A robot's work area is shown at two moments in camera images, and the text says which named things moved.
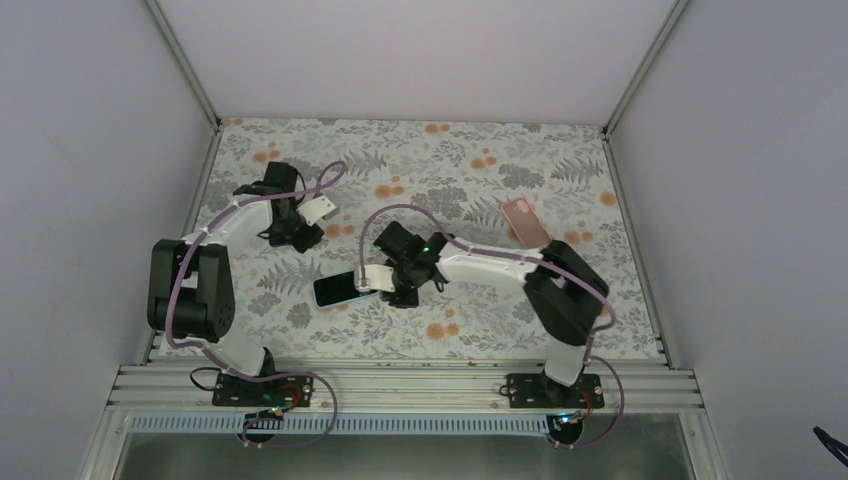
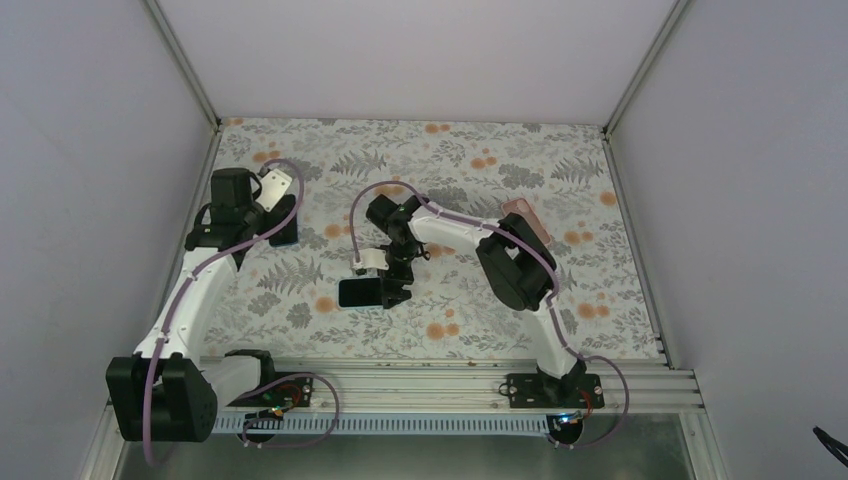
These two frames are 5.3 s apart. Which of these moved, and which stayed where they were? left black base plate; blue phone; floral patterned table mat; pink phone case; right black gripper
Moved: right black gripper
Stayed: pink phone case; floral patterned table mat; blue phone; left black base plate
